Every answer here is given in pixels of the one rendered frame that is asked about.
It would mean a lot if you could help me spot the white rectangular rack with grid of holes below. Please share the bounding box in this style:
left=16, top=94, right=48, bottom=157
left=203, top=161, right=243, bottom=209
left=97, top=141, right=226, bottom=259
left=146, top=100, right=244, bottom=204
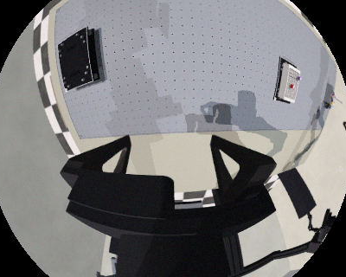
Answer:
left=278, top=63, right=300, bottom=103

